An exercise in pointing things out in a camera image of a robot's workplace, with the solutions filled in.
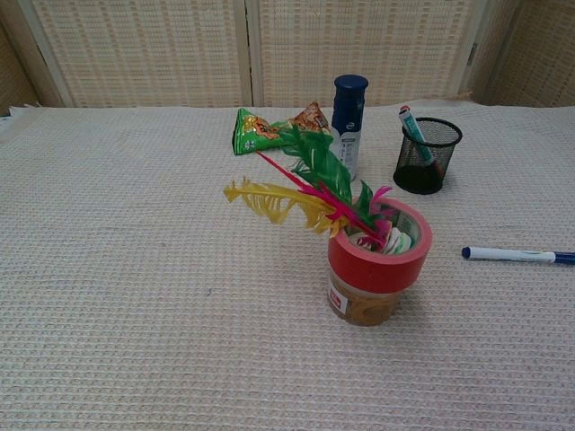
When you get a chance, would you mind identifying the green snack bag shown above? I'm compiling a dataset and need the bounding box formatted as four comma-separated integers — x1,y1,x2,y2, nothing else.
232,108,298,156

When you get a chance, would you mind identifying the orange snack bag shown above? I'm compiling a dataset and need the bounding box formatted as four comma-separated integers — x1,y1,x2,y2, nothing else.
287,101,332,136

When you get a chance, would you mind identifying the red tape roll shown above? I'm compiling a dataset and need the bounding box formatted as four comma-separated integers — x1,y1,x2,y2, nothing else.
327,197,433,295

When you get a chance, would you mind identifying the colourful feather shuttlecock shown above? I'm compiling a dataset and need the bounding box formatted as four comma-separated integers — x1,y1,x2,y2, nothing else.
223,123,414,257

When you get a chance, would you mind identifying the green white marker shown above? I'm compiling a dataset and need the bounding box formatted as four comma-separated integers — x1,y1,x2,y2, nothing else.
397,105,444,179

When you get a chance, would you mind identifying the white bottle with blue cap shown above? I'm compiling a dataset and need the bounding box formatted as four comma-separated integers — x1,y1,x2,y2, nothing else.
331,74,369,182

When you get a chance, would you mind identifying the blue marker pen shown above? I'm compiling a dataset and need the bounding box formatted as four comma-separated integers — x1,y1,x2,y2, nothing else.
461,245,575,267

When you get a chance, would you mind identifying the woven folding screen panel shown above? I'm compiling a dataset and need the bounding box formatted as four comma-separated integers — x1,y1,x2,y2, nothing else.
466,0,575,109
0,0,73,111
246,0,491,109
17,0,252,109

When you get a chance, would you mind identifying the black mesh pen holder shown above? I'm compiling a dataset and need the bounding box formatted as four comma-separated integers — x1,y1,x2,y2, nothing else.
393,117,464,196

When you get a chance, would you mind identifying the cream woven tablecloth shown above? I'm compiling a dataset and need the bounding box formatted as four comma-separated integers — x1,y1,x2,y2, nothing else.
0,97,575,431

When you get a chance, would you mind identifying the clear plastic jar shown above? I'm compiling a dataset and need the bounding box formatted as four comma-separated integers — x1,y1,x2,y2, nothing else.
326,268,401,328

